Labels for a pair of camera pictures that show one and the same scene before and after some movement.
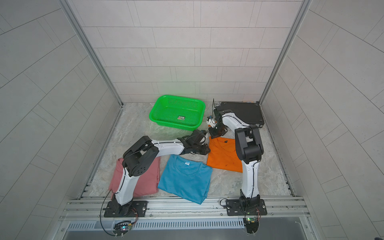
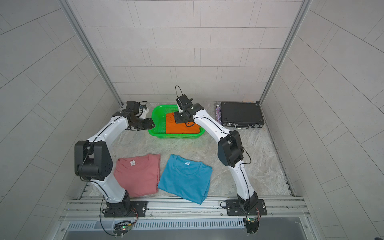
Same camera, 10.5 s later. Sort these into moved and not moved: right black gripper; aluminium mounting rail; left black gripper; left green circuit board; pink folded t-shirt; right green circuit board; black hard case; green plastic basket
Moved: left black gripper; right black gripper; green plastic basket
Not moved: pink folded t-shirt; left green circuit board; aluminium mounting rail; black hard case; right green circuit board
